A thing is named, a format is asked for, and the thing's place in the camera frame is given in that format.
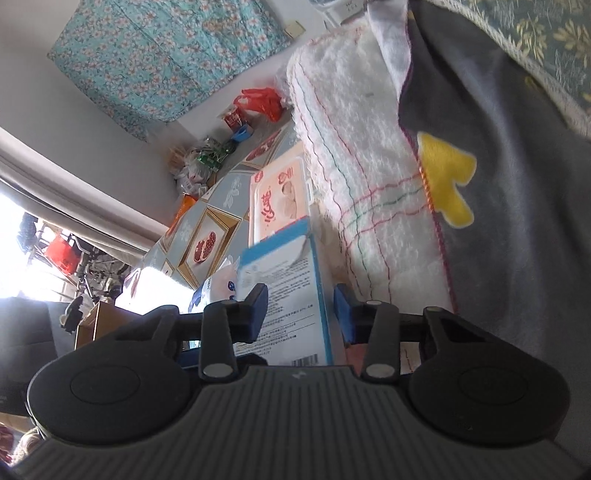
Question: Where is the red plastic bag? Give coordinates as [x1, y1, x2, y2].
[238, 88, 283, 123]

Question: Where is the dark blue hanging garment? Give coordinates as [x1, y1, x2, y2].
[18, 215, 38, 250]

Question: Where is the orange packet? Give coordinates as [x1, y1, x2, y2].
[164, 194, 199, 238]

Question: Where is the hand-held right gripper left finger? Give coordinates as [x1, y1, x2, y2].
[115, 283, 269, 381]

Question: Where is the pink wet wipes pack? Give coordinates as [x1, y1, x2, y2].
[247, 154, 312, 245]

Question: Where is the teal floral wall cloth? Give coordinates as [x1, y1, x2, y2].
[46, 0, 319, 141]

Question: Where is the blue and white carton box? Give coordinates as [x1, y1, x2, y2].
[236, 217, 335, 367]

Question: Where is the black chair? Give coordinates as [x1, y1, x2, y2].
[0, 298, 79, 411]

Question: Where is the pomegranate print tablecloth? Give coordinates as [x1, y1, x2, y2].
[134, 106, 324, 296]

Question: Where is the white tissue pack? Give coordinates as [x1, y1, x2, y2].
[189, 256, 241, 315]

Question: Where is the green floral quilt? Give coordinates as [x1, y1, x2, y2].
[434, 0, 591, 134]

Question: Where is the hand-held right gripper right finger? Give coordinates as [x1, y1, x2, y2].
[333, 283, 490, 383]

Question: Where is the white towel with coloured stitching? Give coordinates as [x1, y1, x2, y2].
[286, 21, 458, 315]

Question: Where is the red basket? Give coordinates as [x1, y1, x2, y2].
[46, 233, 79, 275]

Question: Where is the brown cardboard box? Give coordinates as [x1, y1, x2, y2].
[74, 301, 148, 352]

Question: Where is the plastic bag of groceries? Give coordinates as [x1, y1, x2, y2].
[168, 136, 238, 195]

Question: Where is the grey blanket with yellow patch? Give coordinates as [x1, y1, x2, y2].
[397, 0, 591, 393]

